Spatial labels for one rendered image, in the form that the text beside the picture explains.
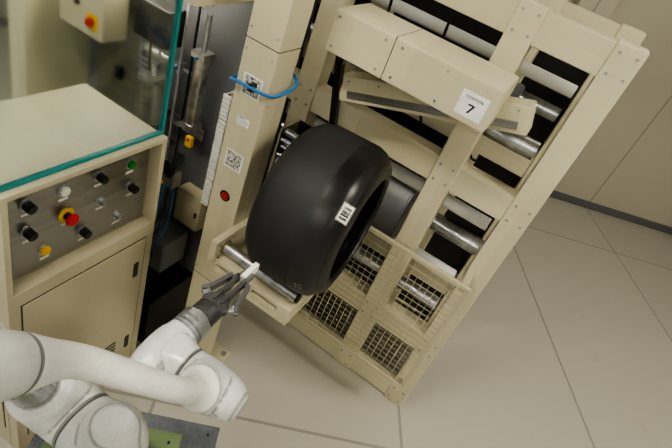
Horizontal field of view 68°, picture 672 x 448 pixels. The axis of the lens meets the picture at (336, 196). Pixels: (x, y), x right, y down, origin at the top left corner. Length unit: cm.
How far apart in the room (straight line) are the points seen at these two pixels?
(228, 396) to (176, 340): 19
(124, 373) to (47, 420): 36
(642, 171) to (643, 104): 78
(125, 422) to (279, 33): 109
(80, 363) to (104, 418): 34
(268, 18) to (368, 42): 34
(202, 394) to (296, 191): 62
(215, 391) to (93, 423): 28
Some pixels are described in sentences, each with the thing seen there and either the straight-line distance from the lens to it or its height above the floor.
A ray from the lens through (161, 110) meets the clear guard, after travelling 170.
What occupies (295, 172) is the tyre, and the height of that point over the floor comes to 139.
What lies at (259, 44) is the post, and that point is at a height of 165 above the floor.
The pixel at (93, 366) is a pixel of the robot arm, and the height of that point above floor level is 133.
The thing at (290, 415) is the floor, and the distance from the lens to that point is 261.
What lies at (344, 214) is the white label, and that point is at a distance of 145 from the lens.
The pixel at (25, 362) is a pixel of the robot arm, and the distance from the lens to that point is 88.
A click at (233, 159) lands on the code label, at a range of 178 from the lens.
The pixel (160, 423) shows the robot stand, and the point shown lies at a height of 65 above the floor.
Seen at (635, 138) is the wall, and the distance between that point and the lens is 573.
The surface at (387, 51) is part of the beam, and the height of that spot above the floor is 173.
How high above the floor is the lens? 219
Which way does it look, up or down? 33 degrees down
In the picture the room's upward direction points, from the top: 22 degrees clockwise
